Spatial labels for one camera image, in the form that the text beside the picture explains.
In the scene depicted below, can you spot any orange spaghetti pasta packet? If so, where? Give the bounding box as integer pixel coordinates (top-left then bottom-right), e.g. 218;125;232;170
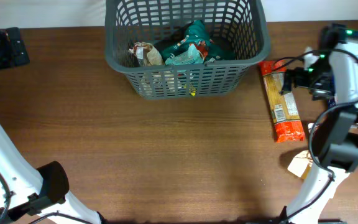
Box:
259;60;305;142

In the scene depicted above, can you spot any cream snack pouch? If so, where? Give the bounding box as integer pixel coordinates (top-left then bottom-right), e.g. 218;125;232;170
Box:
287;122;323;180

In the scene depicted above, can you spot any green Nescafe coffee bag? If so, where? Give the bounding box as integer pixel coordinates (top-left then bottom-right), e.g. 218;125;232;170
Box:
160;20;236;63

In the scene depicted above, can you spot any light teal tissue packet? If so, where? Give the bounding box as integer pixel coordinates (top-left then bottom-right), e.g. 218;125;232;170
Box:
165;44;208;65

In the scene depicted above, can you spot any beige chocolate snack pouch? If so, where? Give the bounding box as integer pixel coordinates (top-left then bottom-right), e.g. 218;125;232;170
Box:
127;41;186;97

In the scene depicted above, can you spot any blue tissue multipack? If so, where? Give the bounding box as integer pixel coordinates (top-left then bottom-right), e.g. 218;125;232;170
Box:
328;76;337;108

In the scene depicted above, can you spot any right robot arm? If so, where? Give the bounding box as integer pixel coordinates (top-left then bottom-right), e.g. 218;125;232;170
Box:
278;24;358;223

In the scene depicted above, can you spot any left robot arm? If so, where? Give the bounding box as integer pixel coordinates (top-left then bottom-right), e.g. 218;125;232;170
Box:
0;27;107;223

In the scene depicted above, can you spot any grey plastic basket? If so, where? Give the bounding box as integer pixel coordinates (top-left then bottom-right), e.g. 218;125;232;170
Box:
105;0;270;99

